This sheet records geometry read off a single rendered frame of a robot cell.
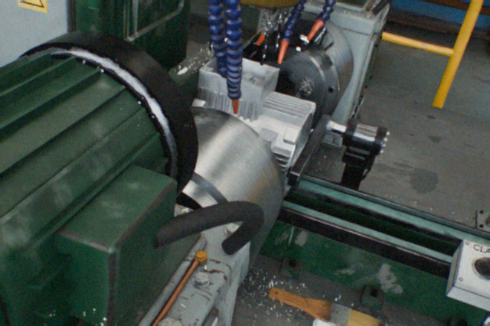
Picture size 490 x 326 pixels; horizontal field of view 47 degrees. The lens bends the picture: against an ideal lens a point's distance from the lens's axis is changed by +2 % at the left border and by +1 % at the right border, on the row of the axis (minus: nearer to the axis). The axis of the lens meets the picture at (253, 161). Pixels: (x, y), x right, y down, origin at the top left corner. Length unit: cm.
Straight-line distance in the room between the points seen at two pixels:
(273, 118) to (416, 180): 61
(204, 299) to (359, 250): 57
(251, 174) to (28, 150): 44
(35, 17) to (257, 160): 43
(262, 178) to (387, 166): 78
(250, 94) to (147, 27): 24
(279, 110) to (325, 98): 24
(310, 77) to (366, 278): 43
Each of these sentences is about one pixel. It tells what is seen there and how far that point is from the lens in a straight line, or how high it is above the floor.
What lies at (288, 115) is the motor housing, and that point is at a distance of 99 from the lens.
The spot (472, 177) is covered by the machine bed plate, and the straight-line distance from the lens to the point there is 161.
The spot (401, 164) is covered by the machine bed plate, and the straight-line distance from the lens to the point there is 155.
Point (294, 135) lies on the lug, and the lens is 97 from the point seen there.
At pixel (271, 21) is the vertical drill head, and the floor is 126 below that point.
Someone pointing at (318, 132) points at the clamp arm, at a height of 103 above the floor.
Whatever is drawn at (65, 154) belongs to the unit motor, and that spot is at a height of 134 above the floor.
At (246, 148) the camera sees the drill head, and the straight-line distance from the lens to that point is 79.
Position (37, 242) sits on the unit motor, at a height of 132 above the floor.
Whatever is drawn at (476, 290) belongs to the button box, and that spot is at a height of 105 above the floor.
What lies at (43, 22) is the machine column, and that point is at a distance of 97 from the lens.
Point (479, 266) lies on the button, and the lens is 84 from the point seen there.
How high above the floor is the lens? 155
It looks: 32 degrees down
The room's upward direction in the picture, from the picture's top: 10 degrees clockwise
